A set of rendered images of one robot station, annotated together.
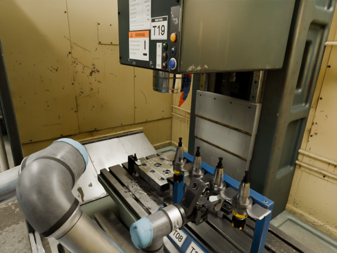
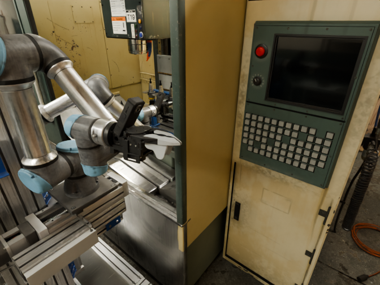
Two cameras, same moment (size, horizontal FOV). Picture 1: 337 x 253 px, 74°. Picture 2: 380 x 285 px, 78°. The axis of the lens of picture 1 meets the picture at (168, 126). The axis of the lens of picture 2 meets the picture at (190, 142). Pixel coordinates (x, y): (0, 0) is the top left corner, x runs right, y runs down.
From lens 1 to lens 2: 0.97 m
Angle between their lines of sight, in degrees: 15
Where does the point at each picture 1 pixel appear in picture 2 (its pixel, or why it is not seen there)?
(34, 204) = (99, 91)
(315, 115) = not seen: hidden behind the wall
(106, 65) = (82, 40)
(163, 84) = (135, 48)
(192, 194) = (159, 98)
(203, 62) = (156, 33)
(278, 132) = not seen: hidden behind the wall
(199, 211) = (164, 107)
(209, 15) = (156, 8)
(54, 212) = (107, 94)
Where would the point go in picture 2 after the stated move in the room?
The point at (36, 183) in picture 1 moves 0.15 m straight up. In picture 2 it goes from (98, 85) to (92, 55)
